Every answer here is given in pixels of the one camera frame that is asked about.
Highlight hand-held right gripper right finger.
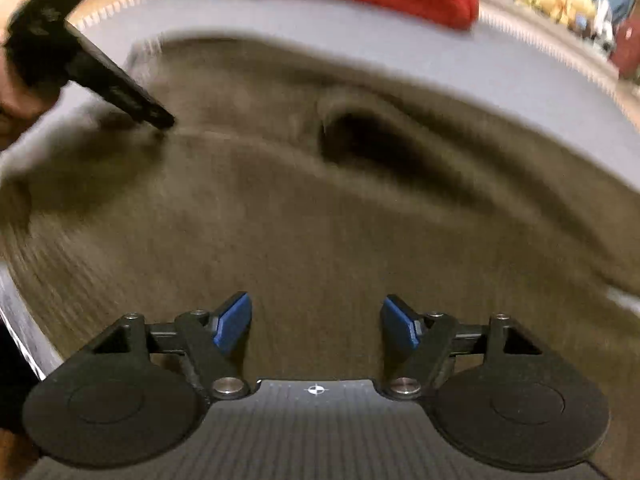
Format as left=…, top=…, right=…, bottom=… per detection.
left=379, top=295, right=545, bottom=402

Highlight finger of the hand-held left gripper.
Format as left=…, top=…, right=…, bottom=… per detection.
left=64, top=22, right=177, bottom=131

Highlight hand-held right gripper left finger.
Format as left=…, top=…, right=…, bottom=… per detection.
left=90, top=291, right=252, bottom=402

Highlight olive corduroy pants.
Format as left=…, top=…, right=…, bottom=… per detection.
left=0, top=35, right=640, bottom=480

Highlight person's left hand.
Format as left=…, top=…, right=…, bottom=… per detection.
left=0, top=55, right=61, bottom=152

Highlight orange and yellow plush toy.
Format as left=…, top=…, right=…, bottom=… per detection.
left=515, top=0, right=567, bottom=22

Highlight dark red cushion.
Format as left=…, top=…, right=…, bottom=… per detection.
left=615, top=20, right=640, bottom=79

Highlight yellow bear plush toy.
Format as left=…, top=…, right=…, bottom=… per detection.
left=564, top=0, right=599, bottom=27

